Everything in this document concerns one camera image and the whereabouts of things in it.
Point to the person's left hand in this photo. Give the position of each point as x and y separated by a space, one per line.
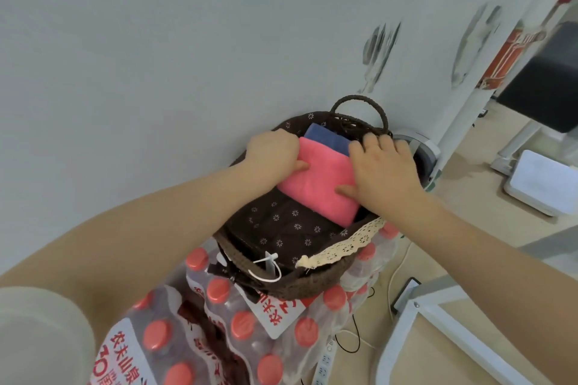
273 157

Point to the pink towel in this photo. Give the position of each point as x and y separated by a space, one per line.
320 177

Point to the person's right forearm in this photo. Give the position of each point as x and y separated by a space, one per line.
496 272

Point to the stack of bottled water packs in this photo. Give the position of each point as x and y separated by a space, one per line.
203 335

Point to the white power strip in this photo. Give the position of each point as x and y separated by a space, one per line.
325 366

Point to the grey trash bin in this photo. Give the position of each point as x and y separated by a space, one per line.
429 150

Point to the white gym frame grey panel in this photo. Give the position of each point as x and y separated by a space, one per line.
433 308

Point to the white shirt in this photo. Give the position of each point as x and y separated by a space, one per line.
40 339

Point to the blue towel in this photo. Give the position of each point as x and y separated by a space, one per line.
327 136

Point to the red and white banner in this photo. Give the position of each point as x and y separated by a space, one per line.
510 55

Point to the brown wicker basket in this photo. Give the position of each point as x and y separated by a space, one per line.
271 227

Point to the person's right hand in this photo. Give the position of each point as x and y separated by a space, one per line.
388 177

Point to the white bench rack frame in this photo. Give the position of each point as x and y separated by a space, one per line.
542 181

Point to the person's left forearm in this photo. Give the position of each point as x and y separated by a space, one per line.
149 231

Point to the black bench pad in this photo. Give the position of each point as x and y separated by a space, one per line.
546 91

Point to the white zip tie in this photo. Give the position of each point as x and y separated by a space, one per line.
271 263

